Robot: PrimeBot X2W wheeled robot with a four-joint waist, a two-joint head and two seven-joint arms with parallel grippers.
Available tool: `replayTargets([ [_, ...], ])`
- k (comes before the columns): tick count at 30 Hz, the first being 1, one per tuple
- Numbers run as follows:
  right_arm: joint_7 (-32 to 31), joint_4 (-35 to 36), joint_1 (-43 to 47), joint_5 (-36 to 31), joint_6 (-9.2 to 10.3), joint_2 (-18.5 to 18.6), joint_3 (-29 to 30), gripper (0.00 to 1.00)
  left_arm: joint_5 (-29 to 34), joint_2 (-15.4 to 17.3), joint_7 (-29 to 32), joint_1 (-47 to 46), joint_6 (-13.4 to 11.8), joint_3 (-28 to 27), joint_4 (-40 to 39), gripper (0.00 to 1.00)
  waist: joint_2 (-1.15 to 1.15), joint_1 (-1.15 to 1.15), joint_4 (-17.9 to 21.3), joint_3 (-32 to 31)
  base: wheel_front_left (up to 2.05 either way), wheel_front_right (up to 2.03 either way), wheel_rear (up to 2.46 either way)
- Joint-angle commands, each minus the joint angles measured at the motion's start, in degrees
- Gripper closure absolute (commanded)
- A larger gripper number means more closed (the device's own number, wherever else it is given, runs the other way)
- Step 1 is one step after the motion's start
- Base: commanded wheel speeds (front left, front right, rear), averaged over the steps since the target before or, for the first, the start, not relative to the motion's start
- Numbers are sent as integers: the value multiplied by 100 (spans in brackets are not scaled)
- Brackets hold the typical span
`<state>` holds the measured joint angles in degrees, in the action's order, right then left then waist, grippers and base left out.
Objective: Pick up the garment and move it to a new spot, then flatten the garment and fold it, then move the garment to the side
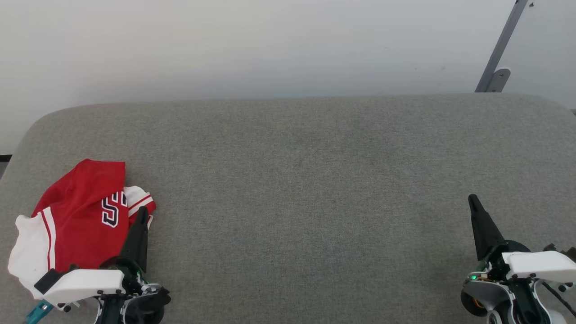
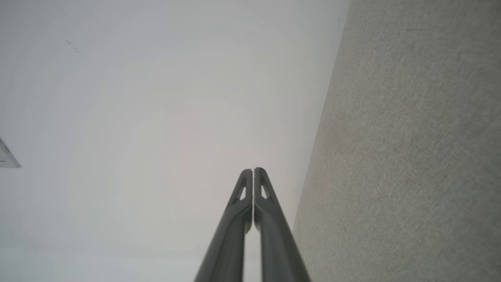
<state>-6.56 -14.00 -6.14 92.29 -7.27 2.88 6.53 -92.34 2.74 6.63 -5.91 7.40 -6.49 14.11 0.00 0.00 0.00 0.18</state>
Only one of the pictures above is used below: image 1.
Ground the thin black cable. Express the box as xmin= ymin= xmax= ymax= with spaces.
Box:
xmin=539 ymin=280 xmax=576 ymax=318

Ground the grey metal mounting bracket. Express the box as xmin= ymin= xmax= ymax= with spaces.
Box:
xmin=485 ymin=67 xmax=512 ymax=93

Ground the teal cable connector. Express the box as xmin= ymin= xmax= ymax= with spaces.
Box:
xmin=24 ymin=300 xmax=55 ymax=324

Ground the red and white jersey shirt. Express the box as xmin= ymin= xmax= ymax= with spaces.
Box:
xmin=8 ymin=158 xmax=157 ymax=301

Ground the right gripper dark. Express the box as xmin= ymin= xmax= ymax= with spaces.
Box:
xmin=467 ymin=194 xmax=532 ymax=283

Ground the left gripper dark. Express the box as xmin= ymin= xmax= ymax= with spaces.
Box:
xmin=99 ymin=206 xmax=151 ymax=294

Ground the grey metal bar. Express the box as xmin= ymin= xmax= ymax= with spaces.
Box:
xmin=475 ymin=0 xmax=528 ymax=93

